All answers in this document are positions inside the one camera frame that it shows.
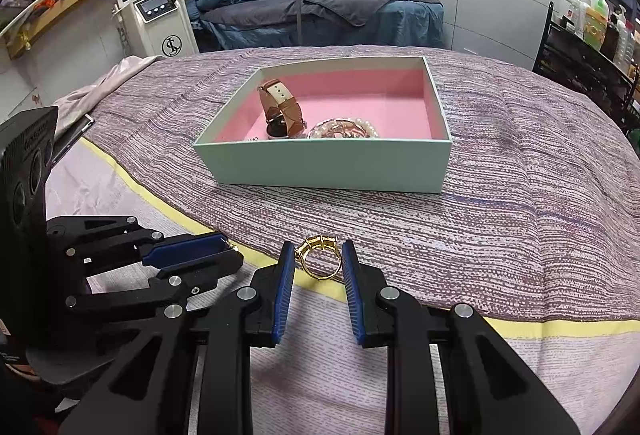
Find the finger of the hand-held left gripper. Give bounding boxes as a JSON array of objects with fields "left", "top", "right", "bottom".
[
  {"left": 65, "top": 249, "right": 245, "bottom": 316},
  {"left": 47, "top": 215, "right": 238, "bottom": 268}
]

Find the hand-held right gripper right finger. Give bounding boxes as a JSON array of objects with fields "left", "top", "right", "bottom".
[{"left": 341, "top": 240, "right": 583, "bottom": 435}]

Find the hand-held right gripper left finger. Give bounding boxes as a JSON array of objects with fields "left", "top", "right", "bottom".
[{"left": 57, "top": 241, "right": 296, "bottom": 435}]

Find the gold ring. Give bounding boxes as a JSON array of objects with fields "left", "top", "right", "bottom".
[{"left": 295, "top": 235, "right": 346, "bottom": 281}]

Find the mint green box pink lining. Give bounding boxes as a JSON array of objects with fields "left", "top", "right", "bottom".
[{"left": 193, "top": 56, "right": 454, "bottom": 194}]

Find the thin silver bangle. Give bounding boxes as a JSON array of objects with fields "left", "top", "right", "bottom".
[{"left": 307, "top": 117, "right": 353, "bottom": 140}]

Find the white pearl bracelet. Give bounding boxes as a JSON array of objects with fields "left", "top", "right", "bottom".
[{"left": 320, "top": 116, "right": 383, "bottom": 140}]

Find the brown strap wristwatch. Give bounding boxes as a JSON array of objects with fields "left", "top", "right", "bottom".
[{"left": 257, "top": 79, "right": 307, "bottom": 139}]

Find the dark tablet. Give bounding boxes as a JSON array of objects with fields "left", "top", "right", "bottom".
[{"left": 50, "top": 114, "right": 96, "bottom": 166}]

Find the white crumpled cloth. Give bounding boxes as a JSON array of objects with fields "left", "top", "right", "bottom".
[{"left": 52, "top": 56, "right": 166, "bottom": 126}]

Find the white beauty machine with screen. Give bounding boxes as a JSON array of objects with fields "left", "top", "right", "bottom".
[{"left": 111, "top": 0, "right": 198, "bottom": 60}]

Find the massage bed blue cover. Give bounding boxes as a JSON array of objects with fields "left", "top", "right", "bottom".
[{"left": 192, "top": 0, "right": 446, "bottom": 50}]

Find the grey towel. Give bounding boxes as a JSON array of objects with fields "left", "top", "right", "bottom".
[{"left": 302, "top": 0, "right": 443, "bottom": 26}]

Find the black trolley rack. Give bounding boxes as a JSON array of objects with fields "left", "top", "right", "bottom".
[{"left": 532, "top": 2, "right": 640, "bottom": 116}]

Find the group of toiletry bottles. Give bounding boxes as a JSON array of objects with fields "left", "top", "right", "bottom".
[{"left": 560, "top": 0, "right": 640, "bottom": 76}]

